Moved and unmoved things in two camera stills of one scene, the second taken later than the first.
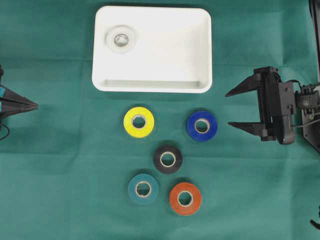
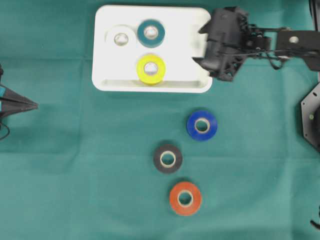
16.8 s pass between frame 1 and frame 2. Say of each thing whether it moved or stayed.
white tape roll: stayed
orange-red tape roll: stayed
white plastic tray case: stayed
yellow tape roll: moved
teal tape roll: moved
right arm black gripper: moved
